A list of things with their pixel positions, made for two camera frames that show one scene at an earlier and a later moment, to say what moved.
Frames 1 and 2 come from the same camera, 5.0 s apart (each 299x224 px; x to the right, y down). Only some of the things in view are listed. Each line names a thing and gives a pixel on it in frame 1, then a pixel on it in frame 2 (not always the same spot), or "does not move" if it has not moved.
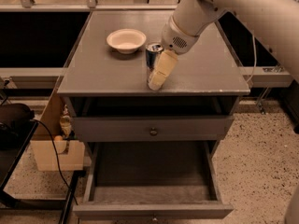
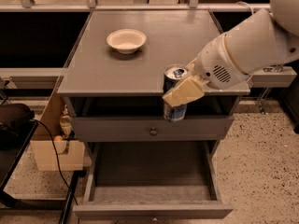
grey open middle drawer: x=152 y=180 does not move
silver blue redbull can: x=152 y=53 -> x=172 y=75
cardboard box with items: x=54 y=144 does not move
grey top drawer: x=152 y=129 does not move
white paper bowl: x=126 y=41 does not move
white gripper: x=175 y=38 -> x=217 y=63
